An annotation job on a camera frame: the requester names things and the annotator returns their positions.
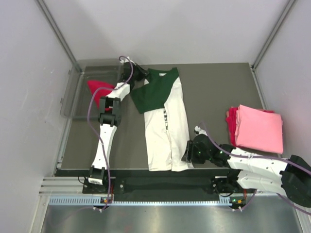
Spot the crimson red t-shirt in bin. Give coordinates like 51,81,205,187
86,79,116,113

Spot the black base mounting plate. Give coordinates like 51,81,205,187
82,169,256,196

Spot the grey slotted cable duct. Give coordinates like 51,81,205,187
48,194,246,207

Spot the white and green t-shirt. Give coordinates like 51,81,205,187
130,67,193,172

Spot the right aluminium frame post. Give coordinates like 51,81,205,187
250,0,297,72

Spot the aluminium frame post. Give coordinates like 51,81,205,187
35,0,82,72
250,0,297,72

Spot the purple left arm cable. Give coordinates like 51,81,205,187
86,56,134,214

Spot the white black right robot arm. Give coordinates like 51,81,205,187
182,133,311,208

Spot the left aluminium frame post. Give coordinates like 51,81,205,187
35,0,82,72

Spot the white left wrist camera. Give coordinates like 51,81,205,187
120,56,135,64

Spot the pink t-shirt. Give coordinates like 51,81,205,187
235,105,283,154

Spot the clear grey plastic bin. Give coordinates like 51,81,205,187
60,58,122,120

